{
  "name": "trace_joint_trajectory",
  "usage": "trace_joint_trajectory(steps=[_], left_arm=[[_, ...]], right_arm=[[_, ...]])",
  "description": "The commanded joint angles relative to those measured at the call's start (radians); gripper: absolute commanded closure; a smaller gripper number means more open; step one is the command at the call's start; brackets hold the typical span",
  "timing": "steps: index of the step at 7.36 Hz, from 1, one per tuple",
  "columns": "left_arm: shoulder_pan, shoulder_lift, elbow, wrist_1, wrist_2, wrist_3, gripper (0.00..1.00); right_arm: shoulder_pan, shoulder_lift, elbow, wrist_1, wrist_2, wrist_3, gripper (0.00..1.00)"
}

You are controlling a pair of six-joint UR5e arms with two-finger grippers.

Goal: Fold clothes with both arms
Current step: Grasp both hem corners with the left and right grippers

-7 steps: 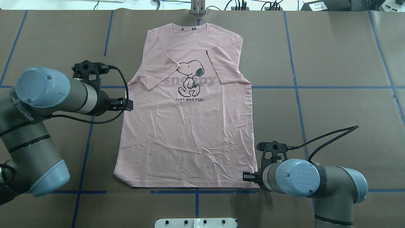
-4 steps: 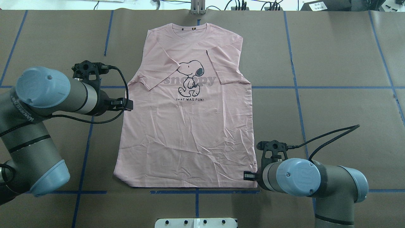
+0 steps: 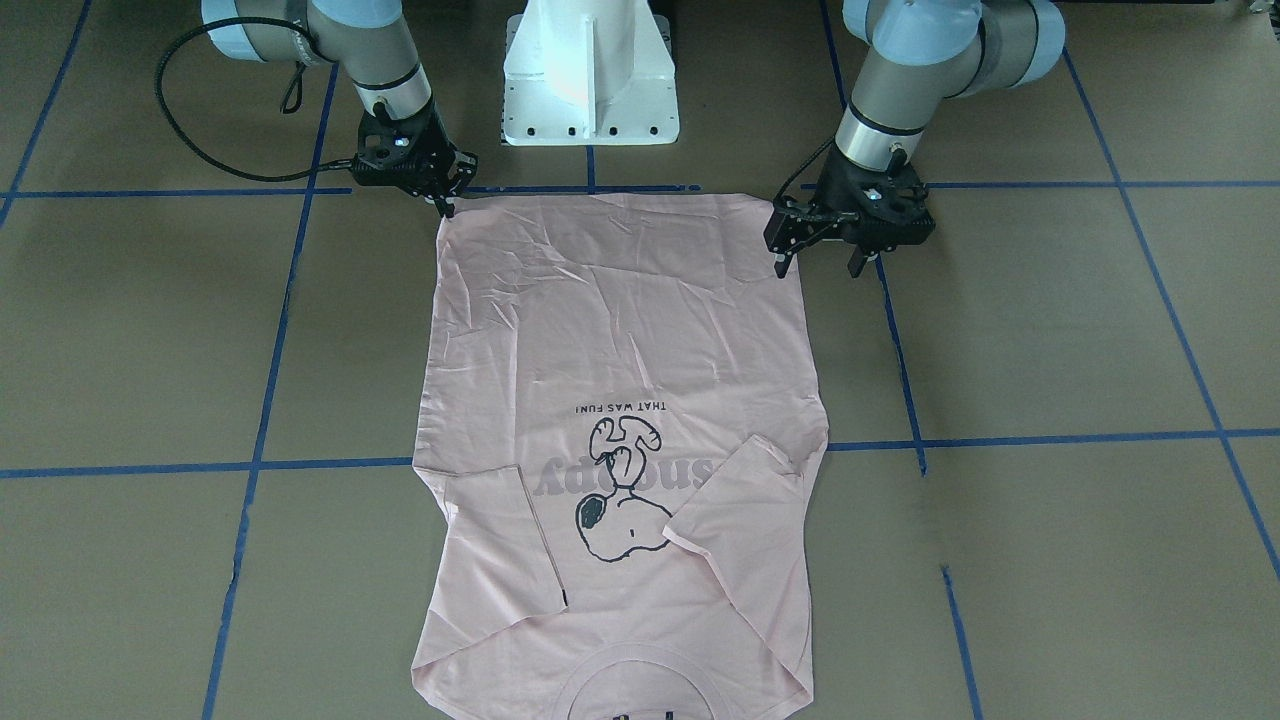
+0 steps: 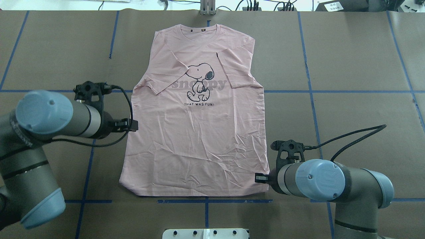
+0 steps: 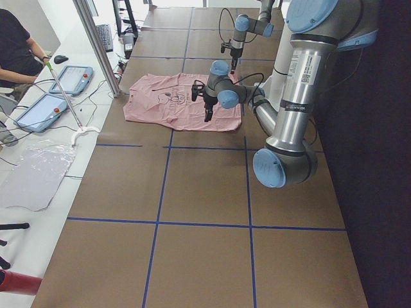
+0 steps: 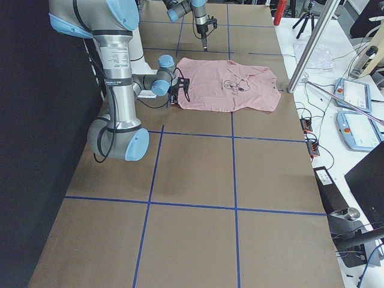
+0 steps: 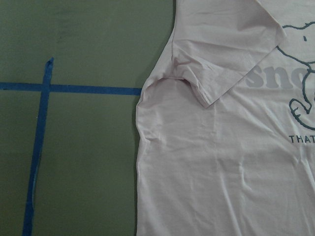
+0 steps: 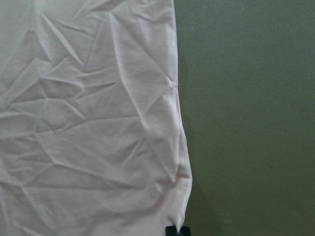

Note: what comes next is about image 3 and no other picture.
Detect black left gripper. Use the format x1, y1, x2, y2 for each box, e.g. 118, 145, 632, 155
764, 140, 936, 279

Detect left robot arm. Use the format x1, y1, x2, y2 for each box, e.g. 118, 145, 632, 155
763, 1, 1066, 277

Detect pink Snoopy t-shirt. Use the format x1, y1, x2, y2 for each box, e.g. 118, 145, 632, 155
411, 193, 829, 719

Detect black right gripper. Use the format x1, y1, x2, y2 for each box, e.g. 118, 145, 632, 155
349, 100, 477, 219

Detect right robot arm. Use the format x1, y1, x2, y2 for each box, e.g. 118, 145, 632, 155
200, 1, 477, 218

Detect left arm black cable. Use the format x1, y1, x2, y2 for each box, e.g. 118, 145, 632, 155
772, 135, 841, 206

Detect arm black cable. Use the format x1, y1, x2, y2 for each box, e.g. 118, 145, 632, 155
155, 18, 366, 184
772, 135, 841, 206

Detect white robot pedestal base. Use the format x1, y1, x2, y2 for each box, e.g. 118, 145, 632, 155
500, 1, 681, 146

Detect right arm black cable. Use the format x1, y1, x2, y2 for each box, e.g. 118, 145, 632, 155
155, 18, 366, 184

